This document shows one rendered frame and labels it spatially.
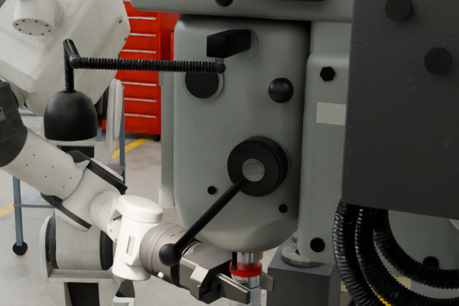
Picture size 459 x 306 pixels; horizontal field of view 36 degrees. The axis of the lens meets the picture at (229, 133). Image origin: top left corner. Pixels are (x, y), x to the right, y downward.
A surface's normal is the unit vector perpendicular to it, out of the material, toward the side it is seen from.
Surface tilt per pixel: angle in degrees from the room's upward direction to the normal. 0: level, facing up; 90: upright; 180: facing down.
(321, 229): 90
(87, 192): 69
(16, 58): 58
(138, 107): 90
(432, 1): 90
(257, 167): 90
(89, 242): 81
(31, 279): 0
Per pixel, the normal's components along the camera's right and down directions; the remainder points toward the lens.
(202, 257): 0.03, -0.96
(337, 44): -0.36, 0.23
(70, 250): 0.00, 0.23
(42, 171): 0.60, 0.29
